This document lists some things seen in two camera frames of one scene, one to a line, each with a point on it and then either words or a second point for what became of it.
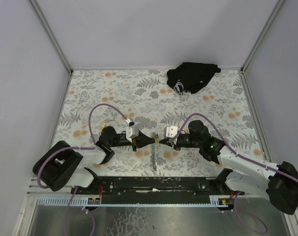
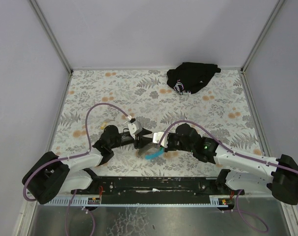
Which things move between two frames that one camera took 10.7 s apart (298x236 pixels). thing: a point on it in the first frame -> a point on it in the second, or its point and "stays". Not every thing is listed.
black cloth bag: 189,76 stays
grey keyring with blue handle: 156,150 -> 150,151
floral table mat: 96,99 stays
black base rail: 159,186 stays
